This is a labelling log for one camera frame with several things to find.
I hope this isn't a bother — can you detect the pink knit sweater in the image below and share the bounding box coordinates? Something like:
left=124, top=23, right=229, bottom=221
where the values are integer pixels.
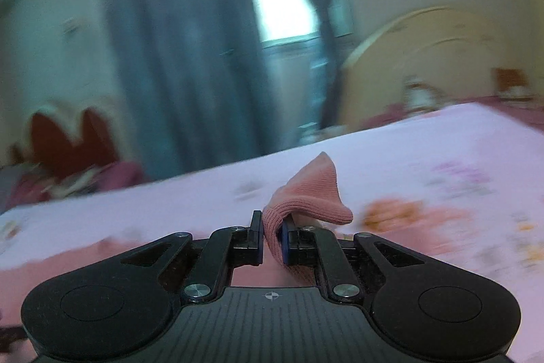
left=263, top=152, right=353, bottom=287

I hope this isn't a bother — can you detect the magenta clothes pile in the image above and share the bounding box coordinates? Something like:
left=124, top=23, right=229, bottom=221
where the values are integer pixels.
left=1, top=161, right=145, bottom=211

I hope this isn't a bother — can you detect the floral pink bed sheet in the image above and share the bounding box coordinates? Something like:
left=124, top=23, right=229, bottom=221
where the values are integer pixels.
left=1, top=104, right=543, bottom=362

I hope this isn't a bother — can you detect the embroidered pillow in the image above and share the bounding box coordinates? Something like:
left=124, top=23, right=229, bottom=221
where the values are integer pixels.
left=403, top=77, right=440, bottom=113

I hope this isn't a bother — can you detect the blue curtain left panel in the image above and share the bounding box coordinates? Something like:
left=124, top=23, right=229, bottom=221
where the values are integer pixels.
left=104, top=0, right=277, bottom=179

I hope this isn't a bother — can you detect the red and white chair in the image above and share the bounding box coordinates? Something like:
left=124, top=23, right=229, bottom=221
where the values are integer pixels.
left=27, top=104, right=122, bottom=181

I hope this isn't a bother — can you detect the cream wooden headboard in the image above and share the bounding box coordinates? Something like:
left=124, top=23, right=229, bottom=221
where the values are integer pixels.
left=338, top=6, right=520, bottom=131

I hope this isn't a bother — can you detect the orange pillow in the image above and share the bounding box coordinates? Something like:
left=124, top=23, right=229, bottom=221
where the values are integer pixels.
left=492, top=68, right=532, bottom=100

